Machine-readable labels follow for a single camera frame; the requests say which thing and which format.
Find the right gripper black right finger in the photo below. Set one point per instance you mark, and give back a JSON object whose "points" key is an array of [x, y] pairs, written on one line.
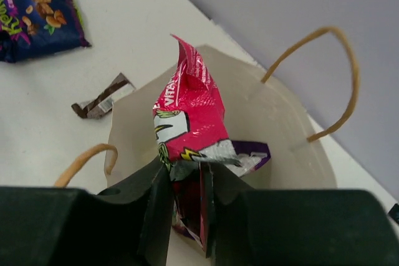
{"points": [[225, 217]]}

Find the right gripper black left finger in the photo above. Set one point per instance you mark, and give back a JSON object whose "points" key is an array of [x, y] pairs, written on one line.
{"points": [[140, 221]]}

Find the purple snack pouch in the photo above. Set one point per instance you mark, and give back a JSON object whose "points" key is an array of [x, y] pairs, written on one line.
{"points": [[252, 156]]}

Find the red snack packet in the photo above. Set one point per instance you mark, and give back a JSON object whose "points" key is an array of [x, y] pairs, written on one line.
{"points": [[190, 132]]}

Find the brown chocolate bar wrapper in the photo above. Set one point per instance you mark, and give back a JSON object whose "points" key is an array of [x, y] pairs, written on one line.
{"points": [[102, 105]]}

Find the beige paper bag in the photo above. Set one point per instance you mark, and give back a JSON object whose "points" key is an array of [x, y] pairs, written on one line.
{"points": [[258, 108]]}

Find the dark blue Kroks chip bag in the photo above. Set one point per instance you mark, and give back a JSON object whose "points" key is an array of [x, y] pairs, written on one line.
{"points": [[36, 28]]}

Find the blue label right corner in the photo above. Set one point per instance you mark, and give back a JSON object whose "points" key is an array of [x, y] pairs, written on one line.
{"points": [[394, 213]]}

